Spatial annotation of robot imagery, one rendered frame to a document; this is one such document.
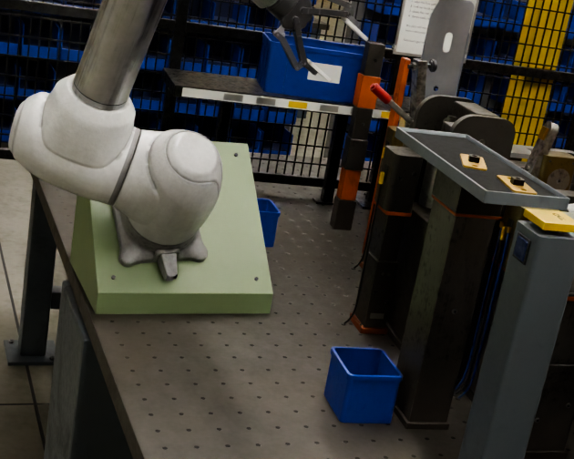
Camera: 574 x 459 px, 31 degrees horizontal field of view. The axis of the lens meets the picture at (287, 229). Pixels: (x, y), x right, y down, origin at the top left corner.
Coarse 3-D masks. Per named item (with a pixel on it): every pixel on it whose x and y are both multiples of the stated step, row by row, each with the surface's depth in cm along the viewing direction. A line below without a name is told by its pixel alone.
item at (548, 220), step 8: (528, 216) 141; (536, 216) 139; (544, 216) 140; (552, 216) 140; (560, 216) 141; (568, 216) 142; (536, 224) 139; (544, 224) 137; (552, 224) 137; (560, 224) 138; (568, 224) 138; (552, 232) 140
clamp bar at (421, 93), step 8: (416, 64) 230; (424, 64) 229; (432, 64) 230; (416, 72) 230; (424, 72) 230; (416, 80) 230; (424, 80) 230; (416, 88) 231; (424, 88) 231; (416, 96) 231; (424, 96) 232; (416, 104) 232
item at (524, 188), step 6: (504, 180) 154; (510, 180) 154; (516, 180) 153; (522, 180) 153; (510, 186) 152; (516, 186) 152; (522, 186) 153; (528, 186) 154; (516, 192) 150; (522, 192) 150; (528, 192) 150; (534, 192) 150
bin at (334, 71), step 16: (272, 48) 259; (304, 48) 260; (320, 48) 261; (336, 48) 277; (352, 48) 278; (272, 64) 260; (288, 64) 261; (320, 64) 262; (336, 64) 263; (352, 64) 263; (272, 80) 262; (288, 80) 262; (304, 80) 263; (320, 80) 264; (336, 80) 264; (352, 80) 265; (304, 96) 264; (320, 96) 265; (336, 96) 266; (352, 96) 266
